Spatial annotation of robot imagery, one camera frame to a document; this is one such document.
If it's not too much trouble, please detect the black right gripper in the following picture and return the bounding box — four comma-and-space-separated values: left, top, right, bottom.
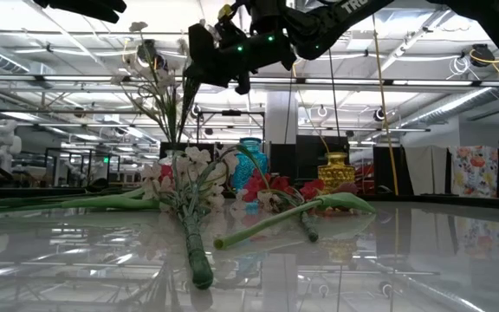
183, 21, 297, 95

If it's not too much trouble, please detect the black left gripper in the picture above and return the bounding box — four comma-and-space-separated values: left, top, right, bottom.
32, 0, 127, 24

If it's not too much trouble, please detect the white artificial flower bunch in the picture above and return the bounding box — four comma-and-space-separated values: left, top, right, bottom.
162, 146, 240, 290
109, 60, 177, 153
127, 20, 203, 153
0, 162, 171, 214

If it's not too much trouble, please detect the pink artificial flower bunch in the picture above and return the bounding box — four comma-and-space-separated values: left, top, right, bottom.
231, 168, 327, 244
159, 163, 176, 182

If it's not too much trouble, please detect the clear glass vase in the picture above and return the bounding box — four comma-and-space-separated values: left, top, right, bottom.
161, 148, 190, 172

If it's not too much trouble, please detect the blue glass vase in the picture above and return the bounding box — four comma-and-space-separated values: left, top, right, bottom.
230, 137, 270, 194

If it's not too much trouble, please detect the yellow glass vase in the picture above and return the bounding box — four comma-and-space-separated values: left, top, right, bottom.
317, 151, 357, 195

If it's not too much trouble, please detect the white pillar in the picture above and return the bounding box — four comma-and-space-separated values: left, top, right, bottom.
265, 90, 299, 145

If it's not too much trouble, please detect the black partition panel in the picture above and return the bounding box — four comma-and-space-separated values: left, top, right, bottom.
295, 134, 351, 179
373, 146, 406, 196

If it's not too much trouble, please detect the white robot figure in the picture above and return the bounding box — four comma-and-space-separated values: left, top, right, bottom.
0, 119, 23, 174

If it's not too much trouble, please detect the white cloth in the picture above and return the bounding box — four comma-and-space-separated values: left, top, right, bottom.
404, 145, 451, 196

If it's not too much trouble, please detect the floral patterned cloth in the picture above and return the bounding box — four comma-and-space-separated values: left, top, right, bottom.
448, 145, 499, 198

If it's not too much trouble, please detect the black metal rig frame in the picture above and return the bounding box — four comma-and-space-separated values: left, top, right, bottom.
195, 109, 267, 144

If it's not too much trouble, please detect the long black cable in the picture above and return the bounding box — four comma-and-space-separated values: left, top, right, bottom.
326, 47, 341, 140

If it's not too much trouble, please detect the yellow cable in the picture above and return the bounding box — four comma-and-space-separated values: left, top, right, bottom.
369, 12, 401, 197

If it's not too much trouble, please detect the black reel with yellow cable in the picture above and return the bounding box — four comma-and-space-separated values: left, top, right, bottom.
469, 42, 499, 81

